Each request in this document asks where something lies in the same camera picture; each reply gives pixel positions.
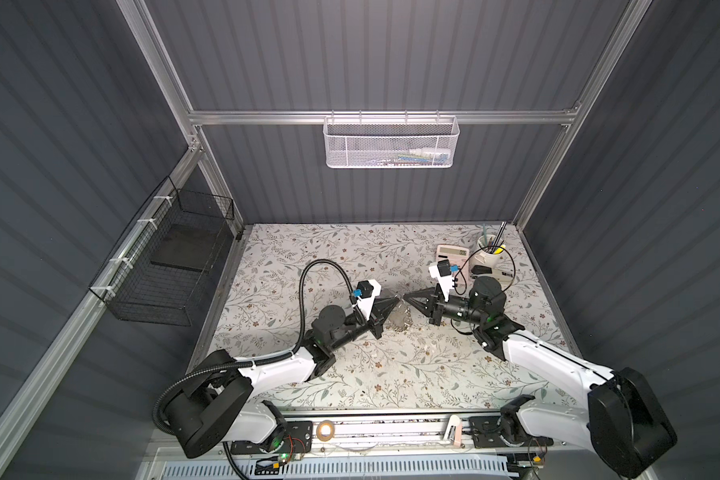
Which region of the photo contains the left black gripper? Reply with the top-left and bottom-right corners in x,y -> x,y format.
327,294 -> 394,355

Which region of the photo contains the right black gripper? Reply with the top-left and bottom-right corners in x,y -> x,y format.
404,287 -> 485,328

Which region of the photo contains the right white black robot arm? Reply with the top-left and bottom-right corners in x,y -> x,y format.
403,276 -> 678,479

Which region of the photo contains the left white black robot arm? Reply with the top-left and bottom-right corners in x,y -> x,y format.
152,297 -> 400,459

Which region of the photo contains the pink calculator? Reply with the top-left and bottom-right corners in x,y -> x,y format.
435,244 -> 470,277

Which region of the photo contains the black white stapler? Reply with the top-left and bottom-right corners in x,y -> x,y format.
470,265 -> 514,288

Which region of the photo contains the white pen cup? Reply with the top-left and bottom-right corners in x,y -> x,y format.
470,221 -> 507,268

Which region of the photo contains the white pink small device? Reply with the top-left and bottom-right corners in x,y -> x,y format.
442,415 -> 463,448

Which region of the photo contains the tape roll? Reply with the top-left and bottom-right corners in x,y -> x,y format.
315,420 -> 335,442

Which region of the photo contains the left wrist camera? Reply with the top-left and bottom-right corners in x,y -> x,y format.
352,279 -> 382,321

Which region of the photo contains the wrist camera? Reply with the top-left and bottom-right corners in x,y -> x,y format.
352,279 -> 382,321
428,258 -> 458,301

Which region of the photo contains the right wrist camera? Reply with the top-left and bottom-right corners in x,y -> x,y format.
428,258 -> 458,301

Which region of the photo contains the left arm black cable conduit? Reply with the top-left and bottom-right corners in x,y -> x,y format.
152,258 -> 355,436

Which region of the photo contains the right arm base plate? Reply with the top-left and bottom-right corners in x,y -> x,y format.
468,415 -> 554,448

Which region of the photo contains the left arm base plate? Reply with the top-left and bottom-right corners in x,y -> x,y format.
231,421 -> 314,455

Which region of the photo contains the white wire mesh basket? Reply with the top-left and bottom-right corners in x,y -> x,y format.
322,114 -> 460,169

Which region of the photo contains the black wire basket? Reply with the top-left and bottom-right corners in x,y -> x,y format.
89,178 -> 236,327

